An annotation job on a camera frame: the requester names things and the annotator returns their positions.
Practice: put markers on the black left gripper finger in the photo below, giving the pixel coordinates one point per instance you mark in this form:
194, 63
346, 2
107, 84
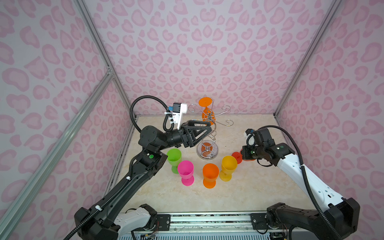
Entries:
195, 134
194, 124

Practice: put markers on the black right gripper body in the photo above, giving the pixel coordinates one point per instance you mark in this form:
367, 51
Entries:
252, 152

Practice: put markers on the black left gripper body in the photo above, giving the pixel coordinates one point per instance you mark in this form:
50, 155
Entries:
179, 138

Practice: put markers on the red wine glass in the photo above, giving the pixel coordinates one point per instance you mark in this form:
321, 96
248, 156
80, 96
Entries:
239, 157

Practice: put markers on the chrome wire wine glass rack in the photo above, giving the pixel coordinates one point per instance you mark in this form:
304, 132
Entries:
207, 149

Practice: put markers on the green wine glass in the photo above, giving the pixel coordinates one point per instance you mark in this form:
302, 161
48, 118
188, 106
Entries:
174, 158

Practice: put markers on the yellow wine glass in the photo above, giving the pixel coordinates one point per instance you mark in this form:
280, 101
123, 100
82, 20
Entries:
228, 167

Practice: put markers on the pink wine glass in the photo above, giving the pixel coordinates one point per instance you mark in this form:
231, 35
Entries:
186, 172

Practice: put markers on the orange wine glass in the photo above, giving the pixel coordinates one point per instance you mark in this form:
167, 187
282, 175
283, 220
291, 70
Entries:
206, 103
210, 174

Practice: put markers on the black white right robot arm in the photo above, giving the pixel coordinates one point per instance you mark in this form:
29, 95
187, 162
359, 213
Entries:
333, 218

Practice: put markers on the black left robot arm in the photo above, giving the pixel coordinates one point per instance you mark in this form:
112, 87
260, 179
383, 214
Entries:
97, 222

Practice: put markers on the orange wine glass back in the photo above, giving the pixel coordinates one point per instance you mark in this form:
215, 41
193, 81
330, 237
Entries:
206, 103

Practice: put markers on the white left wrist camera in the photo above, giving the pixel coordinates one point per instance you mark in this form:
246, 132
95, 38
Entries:
177, 110

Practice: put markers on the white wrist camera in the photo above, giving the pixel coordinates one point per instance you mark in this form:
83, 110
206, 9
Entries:
177, 110
249, 133

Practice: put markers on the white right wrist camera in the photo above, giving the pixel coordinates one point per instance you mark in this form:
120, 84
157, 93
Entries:
249, 133

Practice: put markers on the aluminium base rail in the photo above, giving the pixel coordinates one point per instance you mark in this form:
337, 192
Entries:
139, 225

